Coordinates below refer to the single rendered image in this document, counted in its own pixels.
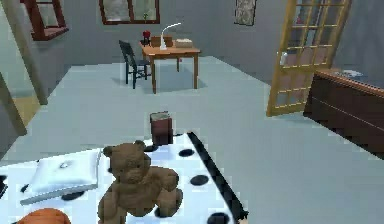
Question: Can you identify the wooden desk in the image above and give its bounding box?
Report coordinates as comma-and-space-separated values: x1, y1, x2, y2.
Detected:
139, 40, 202, 95

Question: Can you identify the pale book stack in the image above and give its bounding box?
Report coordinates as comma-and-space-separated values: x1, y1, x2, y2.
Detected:
174, 38, 195, 49

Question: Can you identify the brown cardboard box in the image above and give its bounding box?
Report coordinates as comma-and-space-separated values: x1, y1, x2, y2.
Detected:
150, 35, 174, 48

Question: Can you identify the black chair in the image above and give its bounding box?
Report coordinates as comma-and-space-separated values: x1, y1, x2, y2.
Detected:
118, 39, 152, 90

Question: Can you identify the white desk lamp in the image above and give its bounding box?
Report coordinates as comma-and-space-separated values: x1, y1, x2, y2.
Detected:
159, 22, 183, 51

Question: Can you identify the white black-spotted bed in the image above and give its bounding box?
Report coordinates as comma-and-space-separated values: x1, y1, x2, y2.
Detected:
0, 131, 250, 224

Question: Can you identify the brown teddy bear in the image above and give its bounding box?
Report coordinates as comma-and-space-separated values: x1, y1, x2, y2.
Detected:
97, 139, 184, 224

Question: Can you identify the red framed window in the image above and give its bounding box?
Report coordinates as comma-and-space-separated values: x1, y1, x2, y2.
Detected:
19, 0, 70, 42
98, 0, 161, 26

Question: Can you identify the yellow glass-paned door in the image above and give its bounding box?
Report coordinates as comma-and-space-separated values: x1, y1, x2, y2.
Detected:
266, 0, 353, 118

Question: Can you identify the white pillow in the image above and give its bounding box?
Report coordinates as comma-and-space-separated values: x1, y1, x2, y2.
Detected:
19, 148, 102, 206

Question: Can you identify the dark brown dresser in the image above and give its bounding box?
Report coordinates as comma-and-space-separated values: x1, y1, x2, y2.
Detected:
302, 68, 384, 160

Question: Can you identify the orange basketball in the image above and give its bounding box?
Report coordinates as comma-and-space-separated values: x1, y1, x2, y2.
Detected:
15, 207, 72, 224

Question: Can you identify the framed wall picture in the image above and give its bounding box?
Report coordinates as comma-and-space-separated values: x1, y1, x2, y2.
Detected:
233, 0, 258, 27

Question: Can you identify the beige door frame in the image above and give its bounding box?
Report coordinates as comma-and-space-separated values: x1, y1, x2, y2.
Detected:
0, 0, 49, 137

